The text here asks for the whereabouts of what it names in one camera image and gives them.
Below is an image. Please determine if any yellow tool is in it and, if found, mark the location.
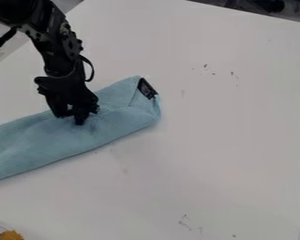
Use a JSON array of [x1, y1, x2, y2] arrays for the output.
[[0, 230, 25, 240]]

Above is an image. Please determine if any light blue cloth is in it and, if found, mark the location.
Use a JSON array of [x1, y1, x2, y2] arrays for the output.
[[0, 75, 163, 184]]

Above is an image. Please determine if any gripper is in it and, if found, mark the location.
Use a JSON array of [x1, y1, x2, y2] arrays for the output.
[[33, 74, 101, 127]]

